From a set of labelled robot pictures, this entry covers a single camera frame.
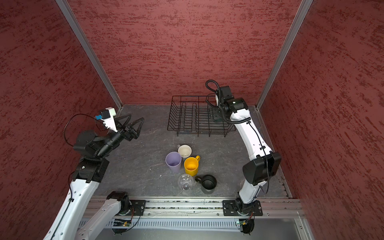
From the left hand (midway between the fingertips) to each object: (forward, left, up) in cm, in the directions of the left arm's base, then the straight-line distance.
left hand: (139, 120), depth 63 cm
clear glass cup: (-15, -20, -36) cm, 44 cm away
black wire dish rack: (+32, -21, -33) cm, 51 cm away
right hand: (+13, -37, -11) cm, 41 cm away
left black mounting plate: (-28, +3, -36) cm, 46 cm away
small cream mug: (+2, -18, -32) cm, 37 cm away
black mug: (-16, -33, -36) cm, 51 cm away
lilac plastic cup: (-5, -12, -31) cm, 34 cm away
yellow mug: (-6, -22, -36) cm, 43 cm away
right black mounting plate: (-27, -43, -37) cm, 63 cm away
